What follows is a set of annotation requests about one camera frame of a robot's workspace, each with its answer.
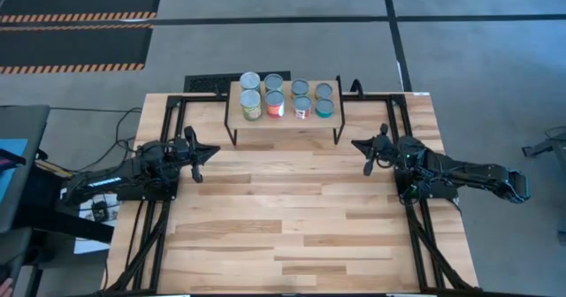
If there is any tin can with teal-green label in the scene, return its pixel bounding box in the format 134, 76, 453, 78
314, 97, 336, 119

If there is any black perforated floor panel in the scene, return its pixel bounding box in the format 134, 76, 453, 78
183, 71, 292, 94

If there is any yellow-green spaghetti sauce can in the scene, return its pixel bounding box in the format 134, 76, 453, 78
264, 72, 285, 94

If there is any black metal table frame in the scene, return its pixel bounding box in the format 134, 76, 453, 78
103, 92, 483, 296

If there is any wooden shelf with black legs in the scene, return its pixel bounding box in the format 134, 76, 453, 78
224, 80, 347, 147

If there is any tin can with yellow label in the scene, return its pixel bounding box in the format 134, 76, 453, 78
240, 88, 264, 122

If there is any teal corn can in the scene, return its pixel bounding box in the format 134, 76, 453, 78
239, 71, 262, 93

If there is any small black controller device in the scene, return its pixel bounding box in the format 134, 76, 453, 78
91, 201, 110, 222

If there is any black floor cable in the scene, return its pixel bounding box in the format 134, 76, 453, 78
49, 105, 145, 172

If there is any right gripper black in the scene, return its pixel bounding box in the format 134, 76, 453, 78
351, 123, 397, 177

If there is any grey stand base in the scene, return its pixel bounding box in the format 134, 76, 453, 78
521, 126, 566, 159

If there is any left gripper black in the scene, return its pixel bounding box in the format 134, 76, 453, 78
174, 125, 221, 184

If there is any tin can with dark label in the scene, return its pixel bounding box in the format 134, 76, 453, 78
314, 81, 334, 102

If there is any tin can with red label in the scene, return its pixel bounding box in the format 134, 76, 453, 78
264, 89, 287, 119

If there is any grey cart top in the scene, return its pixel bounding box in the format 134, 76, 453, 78
0, 104, 51, 234

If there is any black stand base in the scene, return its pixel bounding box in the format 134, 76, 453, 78
12, 164, 115, 245

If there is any white box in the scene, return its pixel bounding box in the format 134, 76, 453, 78
73, 194, 121, 255

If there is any green can with orange picture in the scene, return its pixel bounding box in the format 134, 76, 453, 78
290, 78, 311, 99

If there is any black curved cable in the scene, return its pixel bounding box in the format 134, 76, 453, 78
348, 79, 365, 99

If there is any red-white diced tomatoes can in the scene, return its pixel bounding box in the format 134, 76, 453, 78
292, 94, 313, 120

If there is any blue panel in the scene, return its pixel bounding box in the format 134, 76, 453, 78
0, 138, 29, 203

